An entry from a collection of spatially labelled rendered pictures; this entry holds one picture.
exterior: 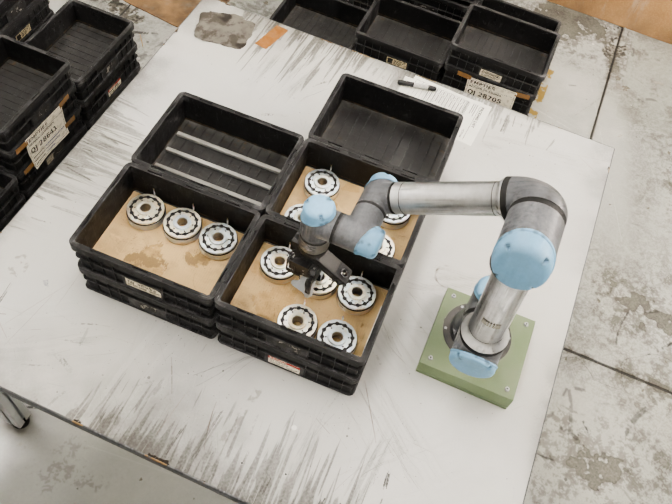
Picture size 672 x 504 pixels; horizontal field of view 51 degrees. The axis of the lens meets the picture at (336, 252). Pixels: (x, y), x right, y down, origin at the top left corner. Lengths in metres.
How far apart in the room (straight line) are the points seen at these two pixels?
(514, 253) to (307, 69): 1.42
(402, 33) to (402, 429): 1.96
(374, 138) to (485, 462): 1.01
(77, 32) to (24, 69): 0.38
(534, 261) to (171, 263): 0.98
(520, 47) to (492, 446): 1.87
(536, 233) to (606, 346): 1.72
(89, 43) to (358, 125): 1.37
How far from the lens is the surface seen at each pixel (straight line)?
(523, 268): 1.41
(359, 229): 1.58
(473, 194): 1.55
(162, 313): 1.97
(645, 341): 3.17
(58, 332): 2.03
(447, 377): 1.95
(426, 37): 3.35
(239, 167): 2.12
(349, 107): 2.32
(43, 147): 2.85
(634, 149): 3.80
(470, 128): 2.54
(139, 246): 1.98
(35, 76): 2.95
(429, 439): 1.91
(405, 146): 2.24
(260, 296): 1.88
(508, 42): 3.27
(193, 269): 1.92
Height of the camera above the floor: 2.47
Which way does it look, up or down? 56 degrees down
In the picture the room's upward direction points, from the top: 11 degrees clockwise
